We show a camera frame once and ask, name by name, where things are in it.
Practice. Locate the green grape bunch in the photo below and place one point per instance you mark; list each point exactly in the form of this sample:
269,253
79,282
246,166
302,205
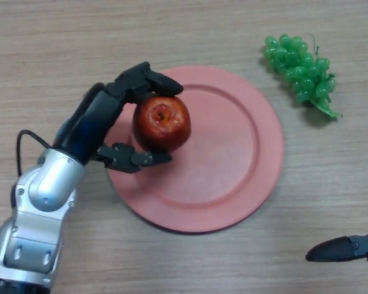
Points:
297,73

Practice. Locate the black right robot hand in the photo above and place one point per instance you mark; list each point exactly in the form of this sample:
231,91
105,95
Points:
343,249

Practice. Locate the pink round plate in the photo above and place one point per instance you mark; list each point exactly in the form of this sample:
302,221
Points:
220,159

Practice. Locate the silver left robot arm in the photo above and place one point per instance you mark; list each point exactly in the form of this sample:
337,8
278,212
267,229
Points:
43,199

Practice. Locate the red apple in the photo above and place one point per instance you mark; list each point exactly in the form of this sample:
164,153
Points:
162,125

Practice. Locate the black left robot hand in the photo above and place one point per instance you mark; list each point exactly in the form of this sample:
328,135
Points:
92,122

